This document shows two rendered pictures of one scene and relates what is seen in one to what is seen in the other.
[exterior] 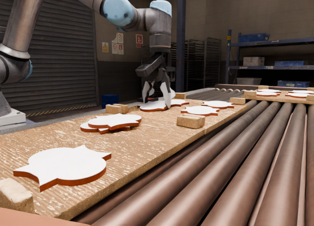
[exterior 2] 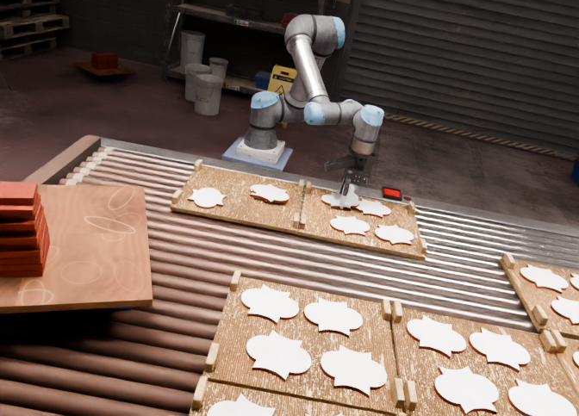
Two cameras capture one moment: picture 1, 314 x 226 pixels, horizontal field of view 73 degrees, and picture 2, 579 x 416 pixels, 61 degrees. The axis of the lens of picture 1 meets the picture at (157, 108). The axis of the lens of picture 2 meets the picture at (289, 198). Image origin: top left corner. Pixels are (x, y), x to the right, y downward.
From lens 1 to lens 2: 139 cm
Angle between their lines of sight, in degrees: 54
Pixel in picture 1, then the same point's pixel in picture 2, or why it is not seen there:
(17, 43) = (296, 94)
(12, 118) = (267, 154)
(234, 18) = not seen: outside the picture
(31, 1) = not seen: hidden behind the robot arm
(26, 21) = not seen: hidden behind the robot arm
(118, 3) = (309, 110)
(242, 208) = (215, 246)
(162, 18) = (361, 125)
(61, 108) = (495, 137)
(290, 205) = (226, 257)
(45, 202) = (183, 203)
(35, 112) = (449, 126)
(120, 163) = (220, 210)
